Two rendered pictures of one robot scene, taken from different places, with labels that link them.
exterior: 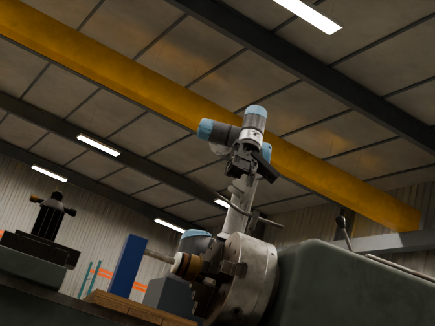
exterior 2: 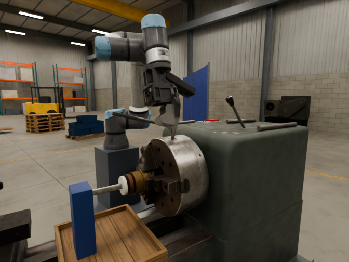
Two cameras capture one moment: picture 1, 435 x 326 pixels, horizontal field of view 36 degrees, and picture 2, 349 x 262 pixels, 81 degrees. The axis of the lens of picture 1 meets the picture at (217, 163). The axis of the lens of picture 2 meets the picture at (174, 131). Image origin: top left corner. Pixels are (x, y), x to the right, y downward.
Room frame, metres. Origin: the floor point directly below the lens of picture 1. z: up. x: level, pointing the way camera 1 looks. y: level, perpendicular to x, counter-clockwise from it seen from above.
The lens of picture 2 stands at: (1.35, 0.12, 1.39)
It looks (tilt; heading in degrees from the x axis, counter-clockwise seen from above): 9 degrees down; 338
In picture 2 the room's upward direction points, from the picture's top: straight up
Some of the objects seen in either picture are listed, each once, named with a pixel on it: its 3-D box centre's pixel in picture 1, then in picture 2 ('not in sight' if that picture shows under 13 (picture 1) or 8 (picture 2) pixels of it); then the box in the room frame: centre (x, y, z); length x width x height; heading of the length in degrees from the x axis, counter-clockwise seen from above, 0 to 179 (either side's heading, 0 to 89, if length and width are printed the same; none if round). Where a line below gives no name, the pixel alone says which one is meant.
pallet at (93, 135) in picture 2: not in sight; (86, 126); (9.36, 0.32, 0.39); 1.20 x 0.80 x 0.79; 122
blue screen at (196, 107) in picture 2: not in sight; (192, 104); (8.23, -3.38, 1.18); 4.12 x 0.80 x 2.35; 165
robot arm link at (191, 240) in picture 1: (195, 247); (116, 119); (2.61, -0.01, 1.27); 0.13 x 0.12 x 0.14; 84
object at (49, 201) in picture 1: (53, 206); not in sight; (2.06, 0.45, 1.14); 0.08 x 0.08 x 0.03
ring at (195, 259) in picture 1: (191, 268); (136, 182); (2.08, -0.02, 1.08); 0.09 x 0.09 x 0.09; 11
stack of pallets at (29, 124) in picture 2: not in sight; (45, 122); (11.55, 1.99, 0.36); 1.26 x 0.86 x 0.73; 125
